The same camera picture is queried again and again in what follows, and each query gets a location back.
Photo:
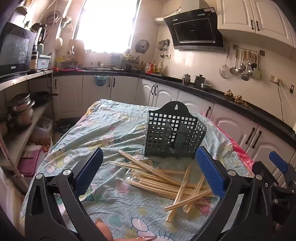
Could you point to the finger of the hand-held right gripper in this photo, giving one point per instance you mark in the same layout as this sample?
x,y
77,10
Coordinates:
x,y
261,168
277,160

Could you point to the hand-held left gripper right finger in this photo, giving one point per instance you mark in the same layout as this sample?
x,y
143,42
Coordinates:
x,y
210,171

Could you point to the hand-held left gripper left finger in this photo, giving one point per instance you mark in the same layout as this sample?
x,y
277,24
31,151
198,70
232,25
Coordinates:
x,y
89,173

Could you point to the green plastic utensil basket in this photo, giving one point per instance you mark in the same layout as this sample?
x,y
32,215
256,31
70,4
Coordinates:
x,y
185,139

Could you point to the pile of wooden chopsticks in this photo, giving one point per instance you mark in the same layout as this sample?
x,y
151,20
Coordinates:
x,y
157,183

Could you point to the row of hanging cooking utensils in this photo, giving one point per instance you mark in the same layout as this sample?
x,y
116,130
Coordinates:
x,y
245,67

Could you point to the person's left hand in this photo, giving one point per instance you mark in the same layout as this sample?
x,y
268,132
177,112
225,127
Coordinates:
x,y
104,231

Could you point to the printed cartoon tablecloth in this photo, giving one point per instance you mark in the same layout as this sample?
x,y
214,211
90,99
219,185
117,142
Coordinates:
x,y
111,129

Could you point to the tray of eggs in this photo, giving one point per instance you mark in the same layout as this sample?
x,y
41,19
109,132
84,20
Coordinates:
x,y
46,147

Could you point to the black shoes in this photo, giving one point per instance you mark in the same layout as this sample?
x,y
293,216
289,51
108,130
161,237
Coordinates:
x,y
63,128

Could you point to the pink plastic item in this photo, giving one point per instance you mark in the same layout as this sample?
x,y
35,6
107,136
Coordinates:
x,y
30,162

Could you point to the clear storage box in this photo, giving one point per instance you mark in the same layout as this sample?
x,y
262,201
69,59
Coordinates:
x,y
45,123

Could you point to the ginger roots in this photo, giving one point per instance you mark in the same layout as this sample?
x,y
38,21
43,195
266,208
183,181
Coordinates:
x,y
237,98

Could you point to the metal shelf unit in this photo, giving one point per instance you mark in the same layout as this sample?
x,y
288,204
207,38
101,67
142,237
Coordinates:
x,y
23,136

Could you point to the black kitchen countertop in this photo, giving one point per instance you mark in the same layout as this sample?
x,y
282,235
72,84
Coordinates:
x,y
217,95

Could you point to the white lower kitchen cabinets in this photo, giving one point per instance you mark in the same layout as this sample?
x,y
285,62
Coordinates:
x,y
124,90

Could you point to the white kitchen cabinets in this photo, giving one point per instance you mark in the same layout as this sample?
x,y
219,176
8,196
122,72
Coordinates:
x,y
254,18
124,90

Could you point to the steel lidded container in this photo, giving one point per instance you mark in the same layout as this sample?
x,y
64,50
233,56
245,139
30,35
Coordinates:
x,y
199,80

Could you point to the black frying pan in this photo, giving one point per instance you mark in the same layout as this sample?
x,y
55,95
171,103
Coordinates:
x,y
40,96

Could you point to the blue hanging waste bin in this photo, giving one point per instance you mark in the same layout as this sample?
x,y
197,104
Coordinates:
x,y
101,80

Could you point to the stacked stainless steel pots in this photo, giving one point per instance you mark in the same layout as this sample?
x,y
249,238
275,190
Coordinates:
x,y
20,109

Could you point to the small steel kettle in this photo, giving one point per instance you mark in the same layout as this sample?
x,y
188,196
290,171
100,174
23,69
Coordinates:
x,y
186,79

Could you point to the red cloth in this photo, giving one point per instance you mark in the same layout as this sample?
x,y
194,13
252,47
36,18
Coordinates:
x,y
66,68

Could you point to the small drawer organizer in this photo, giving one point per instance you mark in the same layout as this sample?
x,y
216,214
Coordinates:
x,y
116,59

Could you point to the countertop storage rack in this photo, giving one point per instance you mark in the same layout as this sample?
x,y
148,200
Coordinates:
x,y
130,62

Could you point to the group of condiment bottles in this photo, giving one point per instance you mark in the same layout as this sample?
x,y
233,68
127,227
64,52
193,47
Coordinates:
x,y
151,67

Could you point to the light blue plastic box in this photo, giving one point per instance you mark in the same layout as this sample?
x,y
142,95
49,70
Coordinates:
x,y
43,62

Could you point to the hanging small tool rack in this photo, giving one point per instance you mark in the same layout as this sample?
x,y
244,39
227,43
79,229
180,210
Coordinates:
x,y
164,47

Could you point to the black range hood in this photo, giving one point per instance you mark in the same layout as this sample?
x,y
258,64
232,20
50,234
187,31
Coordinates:
x,y
194,30

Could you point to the white upper kitchen cabinets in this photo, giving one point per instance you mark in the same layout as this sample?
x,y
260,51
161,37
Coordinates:
x,y
254,18

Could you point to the black microwave oven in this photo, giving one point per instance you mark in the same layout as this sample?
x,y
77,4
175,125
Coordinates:
x,y
15,51

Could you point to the bright kitchen window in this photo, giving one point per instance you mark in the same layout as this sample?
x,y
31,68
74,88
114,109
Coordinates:
x,y
106,25

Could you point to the wall power socket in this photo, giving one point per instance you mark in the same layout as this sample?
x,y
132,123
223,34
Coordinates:
x,y
275,79

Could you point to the wall utensil rail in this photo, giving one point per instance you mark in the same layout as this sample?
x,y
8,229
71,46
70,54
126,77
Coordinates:
x,y
248,49

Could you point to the small wall fan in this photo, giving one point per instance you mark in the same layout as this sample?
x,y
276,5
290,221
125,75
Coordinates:
x,y
142,45

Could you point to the silver exhaust duct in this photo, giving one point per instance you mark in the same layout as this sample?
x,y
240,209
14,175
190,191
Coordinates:
x,y
165,16

